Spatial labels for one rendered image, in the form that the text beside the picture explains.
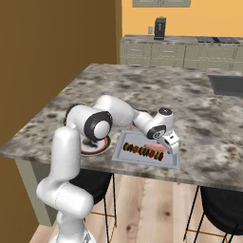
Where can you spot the black bar stool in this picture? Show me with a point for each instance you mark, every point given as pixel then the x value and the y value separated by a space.
pixel 221 209
pixel 95 186

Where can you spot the meat and vegetable skewer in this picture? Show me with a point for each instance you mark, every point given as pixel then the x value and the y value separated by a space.
pixel 143 151

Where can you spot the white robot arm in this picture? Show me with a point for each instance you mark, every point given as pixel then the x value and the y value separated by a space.
pixel 66 158

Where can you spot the pink raw steak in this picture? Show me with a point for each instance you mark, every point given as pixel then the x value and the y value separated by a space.
pixel 154 147

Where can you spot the black hob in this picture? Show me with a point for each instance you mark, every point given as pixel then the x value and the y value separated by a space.
pixel 217 40

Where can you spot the white plate with red rim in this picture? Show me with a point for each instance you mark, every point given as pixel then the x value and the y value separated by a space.
pixel 100 148

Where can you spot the black coffee machine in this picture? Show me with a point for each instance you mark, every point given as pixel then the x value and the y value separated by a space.
pixel 160 28

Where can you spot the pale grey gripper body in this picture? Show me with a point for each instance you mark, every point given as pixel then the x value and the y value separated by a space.
pixel 171 141

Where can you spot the white wall socket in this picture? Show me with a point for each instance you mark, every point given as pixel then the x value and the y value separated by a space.
pixel 150 30

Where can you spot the grey rectangular tray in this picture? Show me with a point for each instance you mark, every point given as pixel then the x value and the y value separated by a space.
pixel 123 155

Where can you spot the pale green kitchen island base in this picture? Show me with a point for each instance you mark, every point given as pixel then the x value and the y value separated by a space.
pixel 30 186

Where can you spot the pale green cupboard run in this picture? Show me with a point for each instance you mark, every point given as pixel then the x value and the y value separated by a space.
pixel 167 53

